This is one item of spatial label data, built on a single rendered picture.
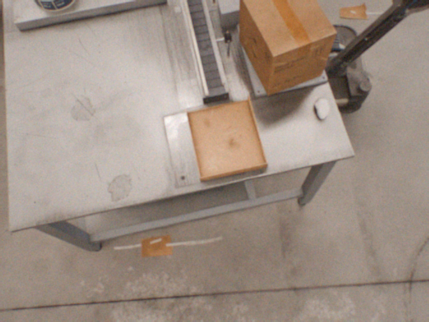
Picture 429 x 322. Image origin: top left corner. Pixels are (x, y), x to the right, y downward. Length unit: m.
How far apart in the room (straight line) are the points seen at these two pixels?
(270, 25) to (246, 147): 0.45
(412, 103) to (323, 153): 1.30
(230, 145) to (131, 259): 1.06
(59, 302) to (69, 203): 0.95
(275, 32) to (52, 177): 0.99
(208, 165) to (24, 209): 0.70
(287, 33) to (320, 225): 1.24
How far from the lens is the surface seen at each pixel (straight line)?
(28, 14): 2.07
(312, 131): 1.63
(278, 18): 1.53
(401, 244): 2.49
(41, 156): 1.74
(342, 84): 2.47
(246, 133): 1.60
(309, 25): 1.52
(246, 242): 2.32
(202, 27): 1.81
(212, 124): 1.62
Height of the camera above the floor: 2.29
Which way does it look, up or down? 69 degrees down
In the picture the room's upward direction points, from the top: 7 degrees counter-clockwise
